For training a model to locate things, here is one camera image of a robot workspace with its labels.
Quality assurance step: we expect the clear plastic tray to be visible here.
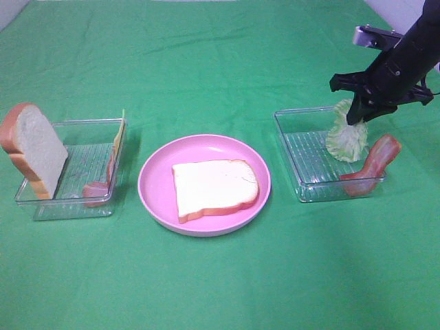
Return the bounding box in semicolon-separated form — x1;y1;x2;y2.
14;118;127;221
274;106;386;202

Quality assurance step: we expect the yellow cheese slice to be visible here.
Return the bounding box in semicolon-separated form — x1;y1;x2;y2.
113;109;125;156

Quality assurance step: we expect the right clear plastic tray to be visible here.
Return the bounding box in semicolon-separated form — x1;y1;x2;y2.
274;106;386;202

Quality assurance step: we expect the pink round plate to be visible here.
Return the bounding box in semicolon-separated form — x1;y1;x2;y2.
137;134;271;237

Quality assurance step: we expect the green tablecloth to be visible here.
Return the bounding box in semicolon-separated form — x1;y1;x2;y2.
1;1;439;329

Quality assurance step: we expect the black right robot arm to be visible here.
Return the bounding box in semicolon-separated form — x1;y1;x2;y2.
329;1;439;125

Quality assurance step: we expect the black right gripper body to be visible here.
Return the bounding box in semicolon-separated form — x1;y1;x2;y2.
329;71;434;106

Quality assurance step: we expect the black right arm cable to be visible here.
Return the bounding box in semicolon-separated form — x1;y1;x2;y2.
419;77;440;97

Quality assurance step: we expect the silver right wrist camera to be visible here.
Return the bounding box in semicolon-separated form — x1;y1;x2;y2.
352;25;403;51

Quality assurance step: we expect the green lettuce leaf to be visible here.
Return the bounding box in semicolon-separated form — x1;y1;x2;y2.
325;99;368;163

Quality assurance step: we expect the left clear plastic tray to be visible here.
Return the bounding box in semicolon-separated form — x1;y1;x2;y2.
14;118;127;221

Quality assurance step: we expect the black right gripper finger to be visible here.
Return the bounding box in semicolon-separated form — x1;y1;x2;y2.
360;101;397;122
346;92;371;124

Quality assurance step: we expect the bread slice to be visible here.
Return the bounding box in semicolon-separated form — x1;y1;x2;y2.
172;159;259;223
1;102;68;199

